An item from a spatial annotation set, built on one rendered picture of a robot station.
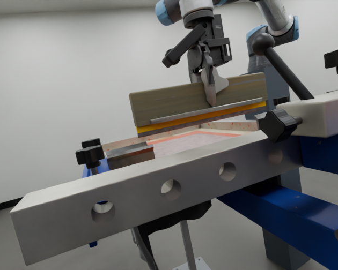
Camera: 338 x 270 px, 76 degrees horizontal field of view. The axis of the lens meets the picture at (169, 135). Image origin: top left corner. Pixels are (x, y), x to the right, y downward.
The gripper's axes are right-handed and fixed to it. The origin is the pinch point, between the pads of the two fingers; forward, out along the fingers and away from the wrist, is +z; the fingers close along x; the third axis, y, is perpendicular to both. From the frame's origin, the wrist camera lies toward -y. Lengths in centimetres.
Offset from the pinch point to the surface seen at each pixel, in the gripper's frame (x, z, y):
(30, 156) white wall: 366, 35, -137
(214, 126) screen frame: 42, 13, 25
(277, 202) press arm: -21.8, 17.1, -2.3
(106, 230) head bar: -27.5, 9.1, -27.4
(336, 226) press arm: -30.4, 17.1, -2.1
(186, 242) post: 74, 85, 10
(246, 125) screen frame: 18.6, 11.6, 25.3
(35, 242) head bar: -27.5, 8.0, -33.1
